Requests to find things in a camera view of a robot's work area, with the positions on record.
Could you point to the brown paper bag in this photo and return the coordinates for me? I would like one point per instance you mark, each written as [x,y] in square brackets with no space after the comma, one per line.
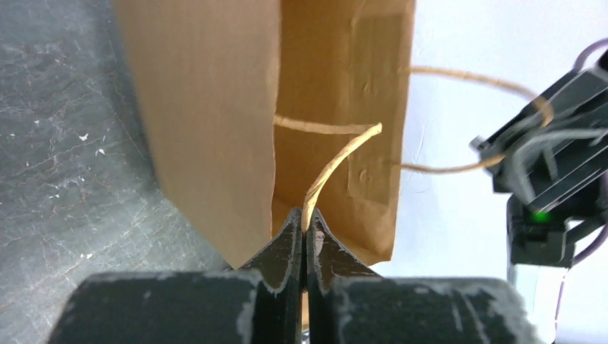
[251,108]

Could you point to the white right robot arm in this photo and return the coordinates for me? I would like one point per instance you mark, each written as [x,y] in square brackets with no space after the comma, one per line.
[555,173]

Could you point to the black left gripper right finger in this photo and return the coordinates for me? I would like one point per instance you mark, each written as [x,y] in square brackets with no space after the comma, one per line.
[350,303]

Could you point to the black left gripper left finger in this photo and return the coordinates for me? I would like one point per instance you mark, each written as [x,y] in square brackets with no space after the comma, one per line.
[258,303]

